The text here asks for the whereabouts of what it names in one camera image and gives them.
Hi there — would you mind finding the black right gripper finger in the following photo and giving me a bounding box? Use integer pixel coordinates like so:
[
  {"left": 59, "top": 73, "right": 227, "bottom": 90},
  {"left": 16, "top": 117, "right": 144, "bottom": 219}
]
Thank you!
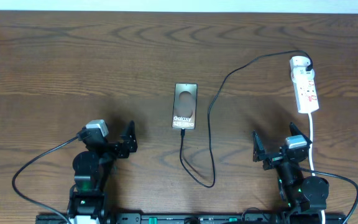
[
  {"left": 289, "top": 122, "right": 312, "bottom": 145},
  {"left": 252, "top": 131, "right": 266, "bottom": 162}
]

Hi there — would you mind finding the white power strip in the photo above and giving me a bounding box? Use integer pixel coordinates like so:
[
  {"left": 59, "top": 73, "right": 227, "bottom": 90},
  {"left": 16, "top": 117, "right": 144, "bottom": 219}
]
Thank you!
[{"left": 291, "top": 67, "right": 319, "bottom": 114}]

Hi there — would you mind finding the black USB charging cable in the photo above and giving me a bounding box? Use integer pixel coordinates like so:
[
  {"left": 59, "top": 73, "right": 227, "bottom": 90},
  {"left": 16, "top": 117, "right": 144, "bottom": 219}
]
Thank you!
[{"left": 178, "top": 50, "right": 314, "bottom": 189}]

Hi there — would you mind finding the bronze Galaxy smartphone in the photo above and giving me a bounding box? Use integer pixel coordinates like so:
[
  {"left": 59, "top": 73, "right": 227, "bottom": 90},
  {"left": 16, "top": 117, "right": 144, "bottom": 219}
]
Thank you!
[{"left": 172, "top": 83, "right": 198, "bottom": 129}]

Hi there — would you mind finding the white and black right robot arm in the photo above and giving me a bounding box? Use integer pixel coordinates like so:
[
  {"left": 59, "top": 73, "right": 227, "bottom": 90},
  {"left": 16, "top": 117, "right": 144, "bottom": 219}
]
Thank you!
[{"left": 252, "top": 123, "right": 329, "bottom": 223}]

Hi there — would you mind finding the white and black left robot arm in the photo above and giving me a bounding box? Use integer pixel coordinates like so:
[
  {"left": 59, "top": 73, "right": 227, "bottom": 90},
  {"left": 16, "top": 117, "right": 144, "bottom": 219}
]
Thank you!
[{"left": 67, "top": 119, "right": 137, "bottom": 223}]

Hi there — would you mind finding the white USB charger plug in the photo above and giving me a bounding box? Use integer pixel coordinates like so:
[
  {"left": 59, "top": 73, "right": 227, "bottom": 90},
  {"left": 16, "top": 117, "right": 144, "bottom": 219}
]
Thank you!
[{"left": 290, "top": 56, "right": 313, "bottom": 71}]

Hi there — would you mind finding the white power strip cord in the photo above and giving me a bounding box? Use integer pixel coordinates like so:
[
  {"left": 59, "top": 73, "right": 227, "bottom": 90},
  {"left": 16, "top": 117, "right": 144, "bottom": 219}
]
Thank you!
[{"left": 307, "top": 112, "right": 326, "bottom": 224}]

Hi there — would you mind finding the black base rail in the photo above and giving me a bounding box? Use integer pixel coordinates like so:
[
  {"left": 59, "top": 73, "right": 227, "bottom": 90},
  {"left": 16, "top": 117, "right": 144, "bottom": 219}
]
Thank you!
[{"left": 35, "top": 212, "right": 346, "bottom": 224}]

